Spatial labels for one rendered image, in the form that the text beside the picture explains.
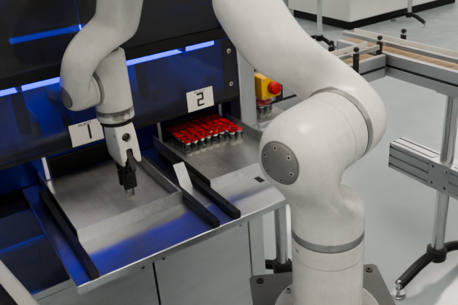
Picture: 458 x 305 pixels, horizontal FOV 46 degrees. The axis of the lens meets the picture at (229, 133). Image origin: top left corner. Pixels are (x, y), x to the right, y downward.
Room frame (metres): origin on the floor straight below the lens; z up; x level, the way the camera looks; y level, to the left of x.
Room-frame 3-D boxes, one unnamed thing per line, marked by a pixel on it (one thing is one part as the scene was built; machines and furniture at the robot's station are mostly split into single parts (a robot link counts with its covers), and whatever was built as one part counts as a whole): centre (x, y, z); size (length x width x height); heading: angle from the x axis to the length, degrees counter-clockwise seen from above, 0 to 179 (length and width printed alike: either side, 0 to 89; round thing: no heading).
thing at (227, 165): (1.37, 0.03, 0.90); 0.34 x 0.26 x 0.04; 30
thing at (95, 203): (1.20, 0.32, 0.90); 0.34 x 0.26 x 0.04; 30
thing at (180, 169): (1.16, 0.10, 0.91); 0.14 x 0.03 x 0.06; 29
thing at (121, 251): (1.22, 0.14, 0.87); 0.70 x 0.48 x 0.02; 120
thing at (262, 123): (1.64, -0.12, 0.87); 0.14 x 0.13 x 0.02; 30
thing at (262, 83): (1.60, -0.13, 0.99); 0.08 x 0.07 x 0.07; 30
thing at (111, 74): (1.12, 0.26, 1.21); 0.09 x 0.08 x 0.13; 135
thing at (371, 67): (1.86, -0.30, 0.92); 0.69 x 0.16 x 0.16; 120
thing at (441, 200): (1.80, -0.83, 0.46); 0.09 x 0.09 x 0.77; 30
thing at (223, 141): (1.41, 0.05, 0.90); 0.18 x 0.02 x 0.05; 120
